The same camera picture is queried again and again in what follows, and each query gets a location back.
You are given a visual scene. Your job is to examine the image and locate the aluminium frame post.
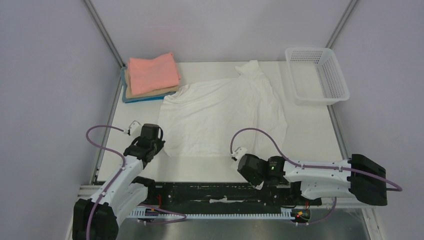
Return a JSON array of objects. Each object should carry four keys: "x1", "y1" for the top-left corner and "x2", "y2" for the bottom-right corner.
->
[
  {"x1": 82, "y1": 0, "x2": 126, "y2": 68},
  {"x1": 325, "y1": 0, "x2": 360, "y2": 49}
]

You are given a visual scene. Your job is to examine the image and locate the folded tan t shirt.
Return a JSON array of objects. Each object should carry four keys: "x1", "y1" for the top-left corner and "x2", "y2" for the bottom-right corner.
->
[{"x1": 124, "y1": 69, "x2": 180, "y2": 100}]

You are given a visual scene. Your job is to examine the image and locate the white t shirt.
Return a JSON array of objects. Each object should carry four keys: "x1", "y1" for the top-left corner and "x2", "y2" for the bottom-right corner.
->
[{"x1": 158, "y1": 60, "x2": 288, "y2": 157}]

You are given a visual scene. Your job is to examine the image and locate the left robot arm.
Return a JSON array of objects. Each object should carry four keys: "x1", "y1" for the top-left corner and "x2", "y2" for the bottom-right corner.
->
[{"x1": 71, "y1": 121, "x2": 165, "y2": 240}]

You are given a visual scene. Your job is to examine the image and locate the folded pink t shirt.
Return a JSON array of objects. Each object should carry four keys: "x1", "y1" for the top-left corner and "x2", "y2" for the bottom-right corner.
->
[{"x1": 127, "y1": 52, "x2": 181, "y2": 95}]

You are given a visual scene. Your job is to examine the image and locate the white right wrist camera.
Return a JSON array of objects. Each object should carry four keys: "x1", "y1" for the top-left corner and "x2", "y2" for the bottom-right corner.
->
[{"x1": 231, "y1": 147, "x2": 248, "y2": 162}]

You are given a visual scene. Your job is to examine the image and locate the white slotted cable duct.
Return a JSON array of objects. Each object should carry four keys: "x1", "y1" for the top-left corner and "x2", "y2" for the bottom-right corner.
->
[{"x1": 127, "y1": 207, "x2": 295, "y2": 221}]

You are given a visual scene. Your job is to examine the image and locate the folded grey-blue t shirt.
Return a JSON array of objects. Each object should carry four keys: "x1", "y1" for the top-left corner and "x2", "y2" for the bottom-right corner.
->
[{"x1": 120, "y1": 67, "x2": 179, "y2": 103}]

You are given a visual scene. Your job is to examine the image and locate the left aluminium frame post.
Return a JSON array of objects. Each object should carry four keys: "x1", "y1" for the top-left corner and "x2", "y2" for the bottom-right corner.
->
[{"x1": 82, "y1": 0, "x2": 126, "y2": 68}]

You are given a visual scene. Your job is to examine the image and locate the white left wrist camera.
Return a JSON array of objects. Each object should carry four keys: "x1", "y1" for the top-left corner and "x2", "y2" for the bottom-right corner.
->
[{"x1": 123, "y1": 120, "x2": 142, "y2": 137}]

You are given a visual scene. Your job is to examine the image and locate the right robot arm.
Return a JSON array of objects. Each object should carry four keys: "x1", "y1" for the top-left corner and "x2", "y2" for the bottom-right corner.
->
[{"x1": 232, "y1": 153, "x2": 388, "y2": 206}]

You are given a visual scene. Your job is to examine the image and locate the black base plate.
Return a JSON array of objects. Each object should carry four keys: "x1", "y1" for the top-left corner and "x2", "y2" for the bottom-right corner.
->
[{"x1": 144, "y1": 182, "x2": 311, "y2": 214}]

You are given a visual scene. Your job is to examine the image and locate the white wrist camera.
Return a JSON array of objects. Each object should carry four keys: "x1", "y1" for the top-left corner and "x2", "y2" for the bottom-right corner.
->
[
  {"x1": 231, "y1": 147, "x2": 248, "y2": 162},
  {"x1": 123, "y1": 120, "x2": 142, "y2": 137}
]

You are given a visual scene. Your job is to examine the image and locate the right aluminium frame post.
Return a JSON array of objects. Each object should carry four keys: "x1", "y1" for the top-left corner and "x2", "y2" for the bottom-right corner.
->
[{"x1": 325, "y1": 0, "x2": 360, "y2": 49}]

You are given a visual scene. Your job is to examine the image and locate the white plastic basket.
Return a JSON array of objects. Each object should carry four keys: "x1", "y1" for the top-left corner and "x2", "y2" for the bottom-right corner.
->
[{"x1": 285, "y1": 47, "x2": 350, "y2": 106}]

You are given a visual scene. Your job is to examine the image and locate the folded bright blue t shirt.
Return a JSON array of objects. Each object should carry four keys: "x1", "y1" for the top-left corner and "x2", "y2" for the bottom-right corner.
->
[{"x1": 124, "y1": 95, "x2": 167, "y2": 104}]

